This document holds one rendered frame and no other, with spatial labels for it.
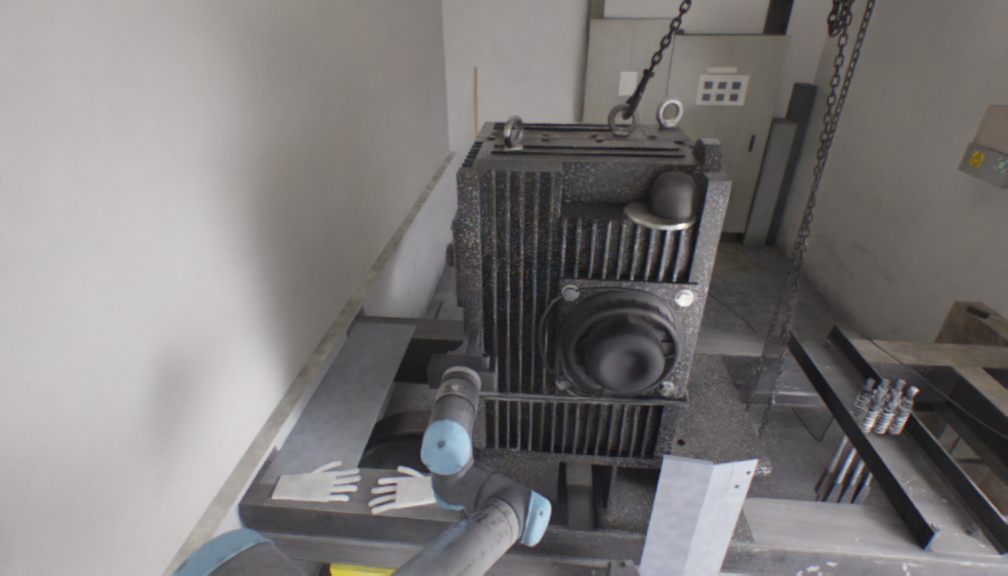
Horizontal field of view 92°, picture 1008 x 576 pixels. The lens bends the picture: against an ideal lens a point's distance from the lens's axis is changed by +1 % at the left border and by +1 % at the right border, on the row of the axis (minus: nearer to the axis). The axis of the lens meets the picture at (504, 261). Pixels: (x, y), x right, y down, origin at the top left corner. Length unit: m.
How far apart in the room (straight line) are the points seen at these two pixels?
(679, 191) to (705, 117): 3.25
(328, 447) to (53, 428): 0.76
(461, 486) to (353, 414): 0.94
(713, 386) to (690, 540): 0.45
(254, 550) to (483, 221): 0.63
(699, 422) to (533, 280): 0.68
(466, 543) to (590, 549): 0.95
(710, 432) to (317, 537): 1.21
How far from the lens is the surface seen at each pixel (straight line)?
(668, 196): 0.95
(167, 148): 1.36
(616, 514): 1.51
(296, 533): 1.86
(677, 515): 1.27
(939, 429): 2.81
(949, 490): 1.97
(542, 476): 1.40
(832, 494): 2.21
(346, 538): 1.80
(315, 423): 1.81
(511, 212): 0.96
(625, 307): 0.98
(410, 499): 1.53
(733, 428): 1.48
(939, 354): 2.59
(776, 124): 4.38
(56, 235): 1.16
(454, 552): 0.73
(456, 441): 0.83
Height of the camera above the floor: 1.89
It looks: 28 degrees down
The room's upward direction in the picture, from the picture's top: straight up
